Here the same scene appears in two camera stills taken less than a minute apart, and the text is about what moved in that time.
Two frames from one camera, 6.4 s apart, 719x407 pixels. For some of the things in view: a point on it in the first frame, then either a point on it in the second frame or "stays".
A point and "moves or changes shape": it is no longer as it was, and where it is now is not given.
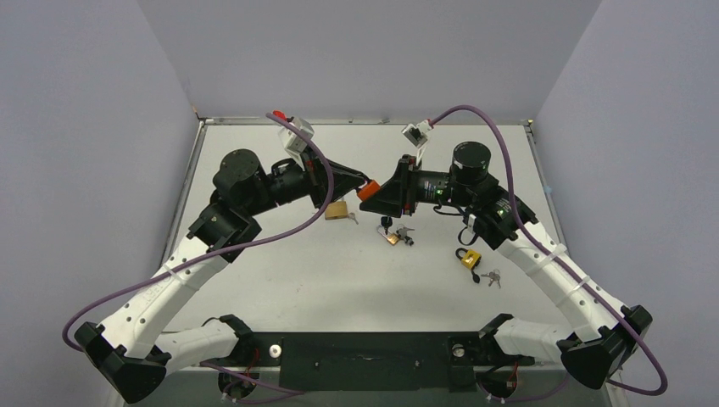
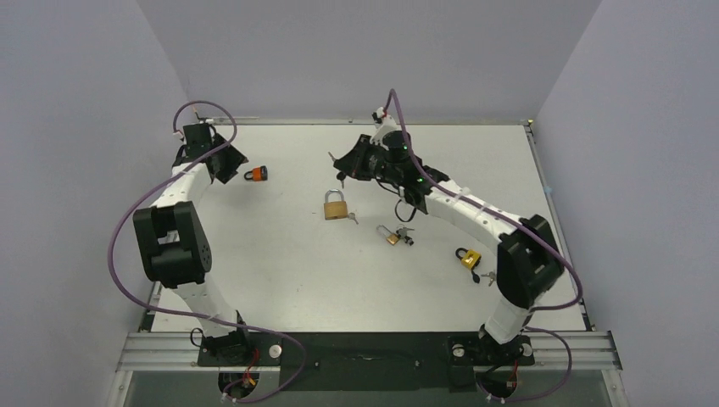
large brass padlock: [337, 210] stays
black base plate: [371, 361] stays
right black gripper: [404, 186] -> [353, 162]
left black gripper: [319, 178] -> [235, 160]
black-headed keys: [386, 222] moves or changes shape
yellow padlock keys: [493, 276] stays
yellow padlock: [470, 259] stays
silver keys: [402, 232] stays
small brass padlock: [392, 237] stays
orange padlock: [368, 191] moves or changes shape
